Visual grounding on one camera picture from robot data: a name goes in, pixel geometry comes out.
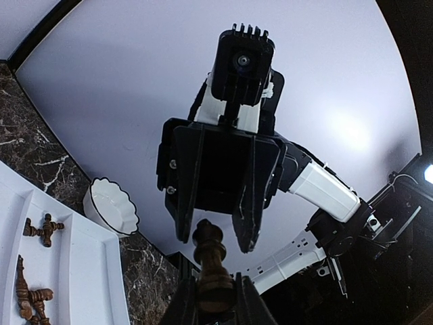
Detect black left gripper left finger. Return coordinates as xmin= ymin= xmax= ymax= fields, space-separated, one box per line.
xmin=159 ymin=276 xmax=199 ymax=325

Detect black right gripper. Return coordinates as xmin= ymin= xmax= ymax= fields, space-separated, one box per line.
xmin=156 ymin=118 xmax=286 ymax=253

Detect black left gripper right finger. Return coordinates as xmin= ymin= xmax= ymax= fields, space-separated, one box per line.
xmin=235 ymin=272 xmax=274 ymax=325

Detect dark chess king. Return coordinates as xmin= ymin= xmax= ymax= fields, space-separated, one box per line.
xmin=192 ymin=219 xmax=235 ymax=313

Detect white divided plastic tray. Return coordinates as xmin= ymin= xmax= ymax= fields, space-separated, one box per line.
xmin=1 ymin=164 xmax=130 ymax=324

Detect pile of dark chess pieces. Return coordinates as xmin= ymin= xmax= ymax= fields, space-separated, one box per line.
xmin=15 ymin=255 xmax=53 ymax=325

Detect dark pieces cross cluster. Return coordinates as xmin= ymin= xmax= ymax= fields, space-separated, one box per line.
xmin=23 ymin=213 xmax=65 ymax=248

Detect white scalloped bowl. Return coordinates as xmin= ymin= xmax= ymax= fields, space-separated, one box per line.
xmin=83 ymin=177 xmax=139 ymax=238

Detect left black frame post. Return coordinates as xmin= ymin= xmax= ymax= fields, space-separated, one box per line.
xmin=1 ymin=0 xmax=82 ymax=74

